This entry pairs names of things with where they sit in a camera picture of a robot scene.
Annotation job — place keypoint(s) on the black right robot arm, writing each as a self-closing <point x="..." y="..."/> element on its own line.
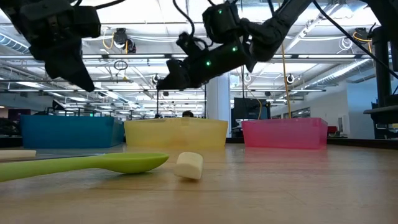
<point x="270" y="31"/>

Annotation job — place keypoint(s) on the blue plastic bin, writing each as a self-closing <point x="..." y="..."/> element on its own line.
<point x="71" y="132"/>

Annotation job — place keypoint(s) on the green silicone spoon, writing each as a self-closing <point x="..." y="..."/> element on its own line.
<point x="130" y="162"/>

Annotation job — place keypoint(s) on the person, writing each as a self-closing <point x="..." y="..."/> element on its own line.
<point x="188" y="114"/>

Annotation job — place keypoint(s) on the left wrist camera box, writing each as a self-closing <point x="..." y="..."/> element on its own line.
<point x="87" y="21"/>

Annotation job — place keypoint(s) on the red chair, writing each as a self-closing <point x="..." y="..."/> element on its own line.
<point x="332" y="129"/>

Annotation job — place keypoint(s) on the yellow plastic bin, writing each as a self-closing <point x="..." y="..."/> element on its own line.
<point x="175" y="133"/>

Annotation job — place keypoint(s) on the pink plastic bin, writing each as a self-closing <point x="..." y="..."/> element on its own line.
<point x="284" y="133"/>

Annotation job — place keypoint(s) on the black metal frame rig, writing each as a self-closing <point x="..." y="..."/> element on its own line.
<point x="157" y="107"/>

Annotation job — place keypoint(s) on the white building pillar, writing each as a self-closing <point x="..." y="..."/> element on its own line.
<point x="217" y="99"/>

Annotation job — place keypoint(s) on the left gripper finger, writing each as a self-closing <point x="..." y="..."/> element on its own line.
<point x="82" y="79"/>

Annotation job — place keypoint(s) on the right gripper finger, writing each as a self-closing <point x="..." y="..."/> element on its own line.
<point x="177" y="77"/>

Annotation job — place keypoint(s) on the black cabinet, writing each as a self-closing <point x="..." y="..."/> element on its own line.
<point x="248" y="109"/>

